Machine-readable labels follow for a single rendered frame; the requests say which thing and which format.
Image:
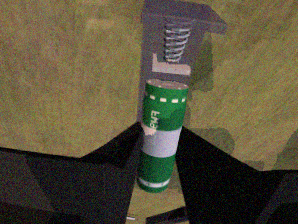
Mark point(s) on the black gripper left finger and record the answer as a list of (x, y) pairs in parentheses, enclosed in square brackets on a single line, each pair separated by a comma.
[(98, 186)]

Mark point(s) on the green and white battery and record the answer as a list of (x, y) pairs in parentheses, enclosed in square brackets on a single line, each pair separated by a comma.
[(163, 113)]

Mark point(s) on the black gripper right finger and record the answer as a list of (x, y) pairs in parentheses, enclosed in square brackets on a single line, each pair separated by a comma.
[(219, 189)]

